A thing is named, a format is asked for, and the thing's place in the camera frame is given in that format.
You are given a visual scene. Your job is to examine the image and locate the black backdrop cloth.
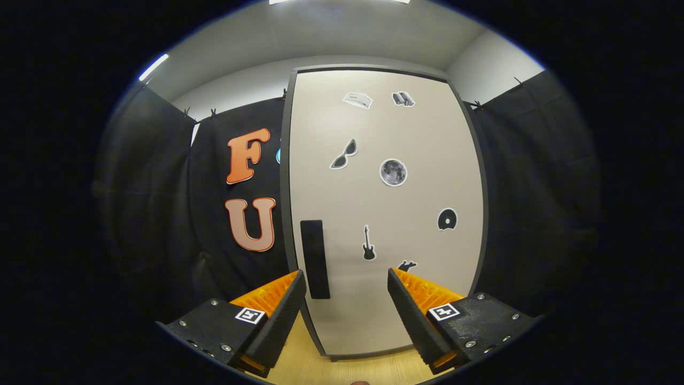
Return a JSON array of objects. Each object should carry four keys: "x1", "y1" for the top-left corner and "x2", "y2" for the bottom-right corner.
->
[{"x1": 94, "y1": 70, "x2": 602, "y2": 321}]

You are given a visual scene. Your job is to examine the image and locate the dark grey shoe cabinet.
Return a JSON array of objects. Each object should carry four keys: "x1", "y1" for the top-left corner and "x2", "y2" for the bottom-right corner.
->
[{"x1": 279, "y1": 64, "x2": 489, "y2": 363}]

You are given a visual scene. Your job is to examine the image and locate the black door handle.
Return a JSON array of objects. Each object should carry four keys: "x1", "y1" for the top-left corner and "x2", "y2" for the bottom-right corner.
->
[{"x1": 300, "y1": 219, "x2": 331, "y2": 300}]

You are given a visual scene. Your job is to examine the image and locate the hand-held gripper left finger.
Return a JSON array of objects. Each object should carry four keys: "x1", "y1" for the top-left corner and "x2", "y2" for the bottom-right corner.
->
[{"x1": 170, "y1": 269, "x2": 308, "y2": 378}]

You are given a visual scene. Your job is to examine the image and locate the rectangular ceiling light panel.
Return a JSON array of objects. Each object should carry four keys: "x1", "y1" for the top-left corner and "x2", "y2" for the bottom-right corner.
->
[{"x1": 269, "y1": 0, "x2": 411, "y2": 6}]

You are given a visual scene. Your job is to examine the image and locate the narrow ceiling light strip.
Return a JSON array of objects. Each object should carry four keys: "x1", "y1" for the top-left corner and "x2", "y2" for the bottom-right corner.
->
[{"x1": 139, "y1": 53, "x2": 169, "y2": 82}]

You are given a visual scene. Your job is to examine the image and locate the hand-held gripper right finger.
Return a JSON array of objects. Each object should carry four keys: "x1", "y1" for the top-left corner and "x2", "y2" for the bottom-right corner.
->
[{"x1": 387, "y1": 267, "x2": 536, "y2": 373}]

